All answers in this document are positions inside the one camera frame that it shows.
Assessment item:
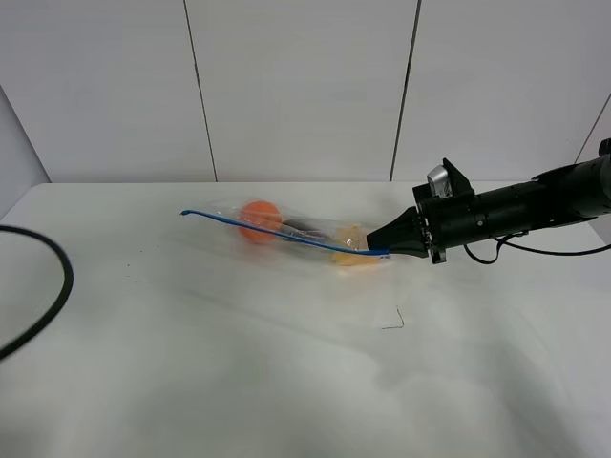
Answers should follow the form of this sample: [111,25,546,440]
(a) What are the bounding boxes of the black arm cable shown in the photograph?
[0,224,75,362]
[465,231,611,263]

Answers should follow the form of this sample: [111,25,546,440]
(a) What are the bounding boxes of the purple eggplant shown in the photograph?
[279,218,335,248]

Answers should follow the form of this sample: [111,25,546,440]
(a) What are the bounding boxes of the yellow pear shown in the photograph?
[331,224,382,267]

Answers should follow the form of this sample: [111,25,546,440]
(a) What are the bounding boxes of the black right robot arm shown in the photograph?
[367,140,610,264]

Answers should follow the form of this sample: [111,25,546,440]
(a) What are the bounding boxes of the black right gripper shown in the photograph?
[367,158,475,264]

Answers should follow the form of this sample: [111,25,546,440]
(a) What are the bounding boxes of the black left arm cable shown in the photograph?
[0,224,75,362]

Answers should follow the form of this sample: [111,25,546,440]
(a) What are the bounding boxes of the clear zip bag blue seal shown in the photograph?
[179,196,391,271]

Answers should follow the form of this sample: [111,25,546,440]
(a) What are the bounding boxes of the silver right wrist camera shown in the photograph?
[427,165,453,198]

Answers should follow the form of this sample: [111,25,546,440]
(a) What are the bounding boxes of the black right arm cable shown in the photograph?
[465,231,611,263]

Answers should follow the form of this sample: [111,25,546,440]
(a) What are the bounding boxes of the orange fruit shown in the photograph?
[238,200,283,243]

